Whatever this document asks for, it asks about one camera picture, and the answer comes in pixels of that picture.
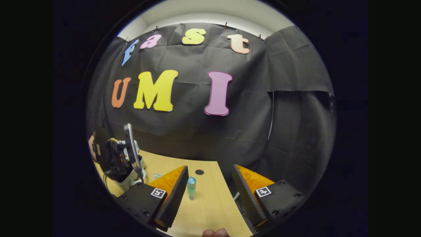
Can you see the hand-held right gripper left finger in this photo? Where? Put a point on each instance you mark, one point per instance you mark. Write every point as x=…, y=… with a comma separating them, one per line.
x=174, y=200

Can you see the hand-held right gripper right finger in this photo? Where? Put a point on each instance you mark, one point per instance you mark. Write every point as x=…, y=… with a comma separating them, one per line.
x=247, y=200

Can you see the green blue skin care bottle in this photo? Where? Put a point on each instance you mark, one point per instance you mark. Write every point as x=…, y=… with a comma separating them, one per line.
x=191, y=189

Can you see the light blue small suitcase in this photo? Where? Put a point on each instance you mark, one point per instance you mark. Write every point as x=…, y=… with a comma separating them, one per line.
x=134, y=154

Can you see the black backdrop cloth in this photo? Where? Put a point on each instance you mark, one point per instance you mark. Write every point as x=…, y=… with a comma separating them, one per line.
x=204, y=131

